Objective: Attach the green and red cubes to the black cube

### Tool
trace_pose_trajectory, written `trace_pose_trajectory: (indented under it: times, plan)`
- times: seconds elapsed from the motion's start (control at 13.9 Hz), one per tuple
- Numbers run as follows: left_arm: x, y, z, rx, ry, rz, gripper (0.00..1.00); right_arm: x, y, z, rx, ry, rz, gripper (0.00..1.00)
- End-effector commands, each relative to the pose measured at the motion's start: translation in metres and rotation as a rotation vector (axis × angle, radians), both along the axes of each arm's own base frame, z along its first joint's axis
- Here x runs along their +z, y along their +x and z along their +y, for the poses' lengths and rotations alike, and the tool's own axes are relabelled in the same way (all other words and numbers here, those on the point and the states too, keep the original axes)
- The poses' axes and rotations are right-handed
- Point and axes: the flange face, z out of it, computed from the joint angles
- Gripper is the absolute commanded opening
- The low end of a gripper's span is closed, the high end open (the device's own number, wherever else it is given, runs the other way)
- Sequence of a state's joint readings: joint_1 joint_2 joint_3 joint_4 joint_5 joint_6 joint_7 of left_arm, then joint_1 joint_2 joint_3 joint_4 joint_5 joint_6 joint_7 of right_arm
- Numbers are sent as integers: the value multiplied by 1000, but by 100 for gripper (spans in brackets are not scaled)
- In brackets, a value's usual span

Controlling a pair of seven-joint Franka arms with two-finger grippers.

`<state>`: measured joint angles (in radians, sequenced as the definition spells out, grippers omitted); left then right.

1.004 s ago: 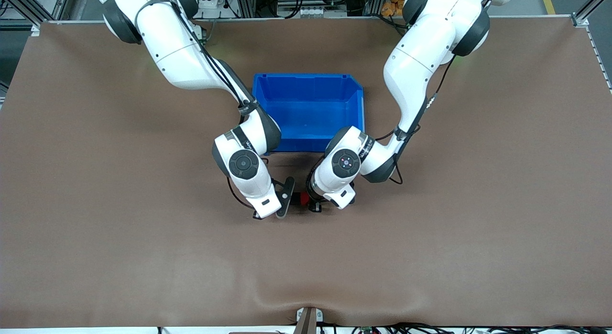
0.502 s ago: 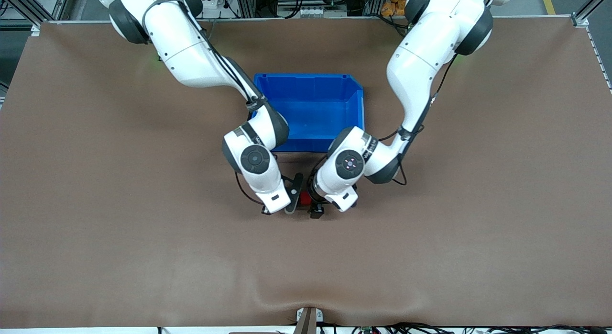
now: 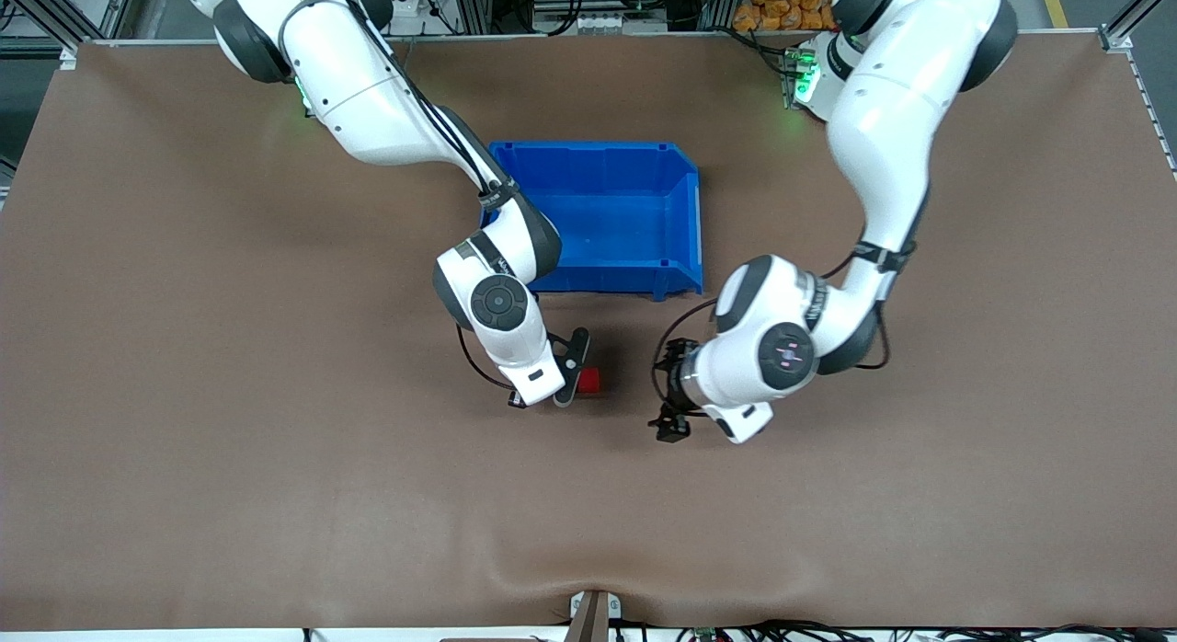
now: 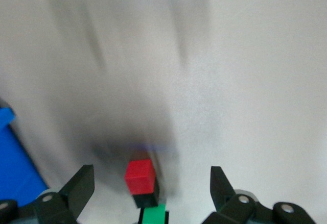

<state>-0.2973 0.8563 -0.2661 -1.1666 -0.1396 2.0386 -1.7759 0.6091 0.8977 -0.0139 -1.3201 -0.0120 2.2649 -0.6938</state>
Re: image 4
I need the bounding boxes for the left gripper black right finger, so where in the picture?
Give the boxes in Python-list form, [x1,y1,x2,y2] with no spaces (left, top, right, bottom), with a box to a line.
[201,166,317,224]

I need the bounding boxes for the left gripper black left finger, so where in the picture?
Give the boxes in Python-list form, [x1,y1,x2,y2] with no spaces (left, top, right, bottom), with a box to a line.
[0,164,96,224]

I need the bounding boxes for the green cube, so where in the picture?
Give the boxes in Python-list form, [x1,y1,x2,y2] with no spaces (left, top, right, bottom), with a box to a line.
[142,204,167,224]

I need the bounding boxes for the red cube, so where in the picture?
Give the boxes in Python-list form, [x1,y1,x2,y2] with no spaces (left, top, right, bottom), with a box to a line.
[124,158,157,196]

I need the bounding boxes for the blue plastic storage bin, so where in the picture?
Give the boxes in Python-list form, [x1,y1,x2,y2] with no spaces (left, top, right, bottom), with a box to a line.
[0,106,50,202]

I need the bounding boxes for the table cover sheet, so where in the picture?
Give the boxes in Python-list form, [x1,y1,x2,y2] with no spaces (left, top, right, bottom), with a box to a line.
[0,0,327,224]

